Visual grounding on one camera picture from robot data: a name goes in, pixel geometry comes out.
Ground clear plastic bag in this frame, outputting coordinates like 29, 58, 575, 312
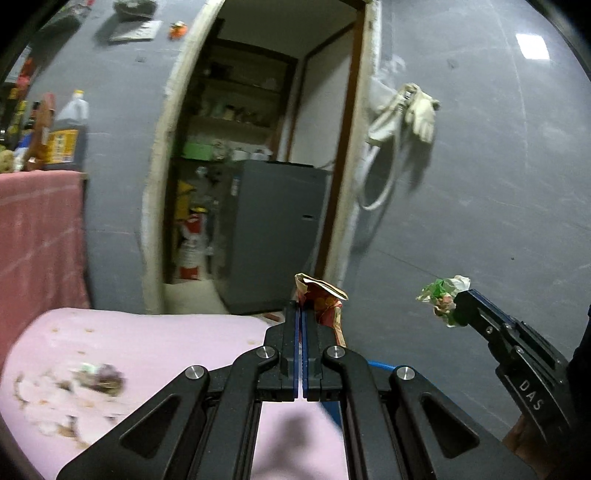
369, 55, 407, 112

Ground green box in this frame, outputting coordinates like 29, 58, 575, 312
182, 141, 215, 160

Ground large cooking oil bottle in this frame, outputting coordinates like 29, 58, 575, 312
46, 90, 89, 169

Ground pink striped towel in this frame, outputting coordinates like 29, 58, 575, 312
0, 170, 90, 365

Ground hanging plastic bag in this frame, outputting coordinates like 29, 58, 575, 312
113, 0, 158, 19

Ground yellow red snack wrapper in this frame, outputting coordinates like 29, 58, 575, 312
294, 272, 349, 347

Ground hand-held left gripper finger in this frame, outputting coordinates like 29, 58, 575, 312
301, 308, 539, 480
55, 300, 302, 480

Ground wooden door frame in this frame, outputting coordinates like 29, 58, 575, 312
141, 0, 384, 315

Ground red white bag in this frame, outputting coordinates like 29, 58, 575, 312
178, 215, 208, 280

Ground grey cabinet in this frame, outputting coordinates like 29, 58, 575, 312
217, 159, 333, 315

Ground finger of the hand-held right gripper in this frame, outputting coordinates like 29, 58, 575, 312
470, 289, 525, 325
455, 290, 518, 347

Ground cream rubber gloves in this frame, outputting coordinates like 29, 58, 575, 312
404, 83, 440, 143

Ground blue snack wrapper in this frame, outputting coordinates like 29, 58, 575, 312
76, 362, 126, 395

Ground pink tablecloth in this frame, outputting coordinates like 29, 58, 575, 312
0, 307, 352, 480

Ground person's right hand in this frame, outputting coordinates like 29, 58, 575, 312
503, 413, 550, 462

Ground wall socket plate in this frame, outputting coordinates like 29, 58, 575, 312
108, 19, 163, 43

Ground wooden shelf unit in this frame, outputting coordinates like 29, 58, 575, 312
185, 39, 298, 153

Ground white paper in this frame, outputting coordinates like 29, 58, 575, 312
416, 275, 472, 328

